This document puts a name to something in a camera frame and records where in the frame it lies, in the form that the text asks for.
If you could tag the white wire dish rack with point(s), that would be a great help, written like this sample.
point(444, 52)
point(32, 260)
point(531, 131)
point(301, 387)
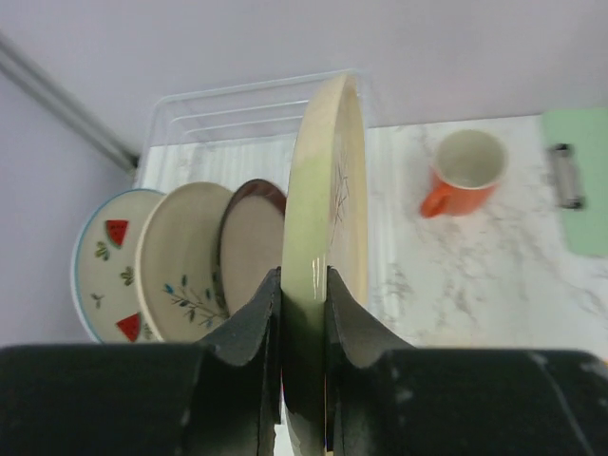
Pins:
point(231, 134)

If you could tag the watermelon pattern plate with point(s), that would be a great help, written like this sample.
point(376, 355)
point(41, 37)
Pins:
point(102, 276)

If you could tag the brown rimmed plate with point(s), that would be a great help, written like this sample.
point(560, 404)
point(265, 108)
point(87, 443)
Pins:
point(250, 241)

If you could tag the cream leaf pattern plate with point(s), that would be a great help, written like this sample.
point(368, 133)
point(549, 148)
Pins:
point(176, 268)

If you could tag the orange mug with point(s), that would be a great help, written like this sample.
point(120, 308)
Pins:
point(467, 168)

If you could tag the green cream branch plate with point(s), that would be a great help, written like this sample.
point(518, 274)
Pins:
point(326, 225)

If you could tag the left aluminium frame post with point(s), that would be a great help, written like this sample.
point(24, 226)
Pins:
point(33, 80)

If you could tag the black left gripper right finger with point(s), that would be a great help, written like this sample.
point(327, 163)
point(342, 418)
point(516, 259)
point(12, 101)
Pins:
point(386, 397)

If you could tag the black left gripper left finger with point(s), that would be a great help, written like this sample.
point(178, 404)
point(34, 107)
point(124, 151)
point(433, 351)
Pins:
point(216, 396)

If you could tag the green clipboard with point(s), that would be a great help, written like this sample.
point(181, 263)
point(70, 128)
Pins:
point(576, 149)

